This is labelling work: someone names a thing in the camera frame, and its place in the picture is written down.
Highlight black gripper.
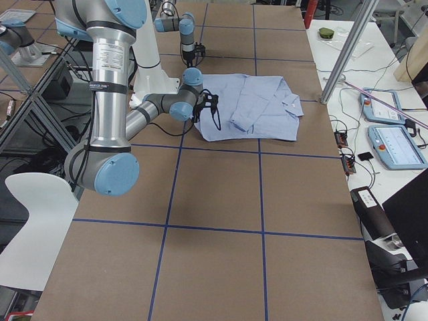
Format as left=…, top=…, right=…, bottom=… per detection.
left=183, top=50, right=199, bottom=67

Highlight light blue striped shirt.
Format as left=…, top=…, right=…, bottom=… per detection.
left=196, top=74, right=304, bottom=142

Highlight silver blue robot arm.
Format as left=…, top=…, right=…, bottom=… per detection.
left=154, top=1, right=205, bottom=68
left=54, top=1, right=207, bottom=196

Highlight red cylinder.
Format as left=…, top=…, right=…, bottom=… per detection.
left=304, top=0, right=318, bottom=29

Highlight green pouch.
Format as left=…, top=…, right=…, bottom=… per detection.
left=318, top=27, right=335, bottom=41

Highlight brown paper table cover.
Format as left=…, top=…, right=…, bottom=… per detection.
left=33, top=3, right=383, bottom=320

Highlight upper blue teach pendant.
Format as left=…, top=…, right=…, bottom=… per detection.
left=360, top=88, right=405, bottom=125

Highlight blue teach pendant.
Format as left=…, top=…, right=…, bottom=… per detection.
left=360, top=88, right=405, bottom=125
left=367, top=125, right=427, bottom=171

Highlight lower blue teach pendant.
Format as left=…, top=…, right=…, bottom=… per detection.
left=367, top=125, right=427, bottom=171

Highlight brown cardboard roll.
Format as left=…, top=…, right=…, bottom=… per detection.
left=350, top=187, right=395, bottom=239

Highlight black monitor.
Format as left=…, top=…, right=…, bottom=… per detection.
left=383, top=171, right=427, bottom=266

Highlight white chair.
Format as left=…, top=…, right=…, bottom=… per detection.
left=1, top=173, right=78, bottom=291

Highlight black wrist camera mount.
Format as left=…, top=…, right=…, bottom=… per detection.
left=194, top=42, right=206, bottom=58
left=201, top=89, right=219, bottom=114

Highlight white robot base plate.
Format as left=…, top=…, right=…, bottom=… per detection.
left=129, top=76, right=180, bottom=109

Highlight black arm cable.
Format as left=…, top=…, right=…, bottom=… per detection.
left=146, top=88, right=222, bottom=136

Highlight grey aluminium post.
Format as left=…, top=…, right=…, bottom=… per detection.
left=320, top=0, right=379, bottom=104

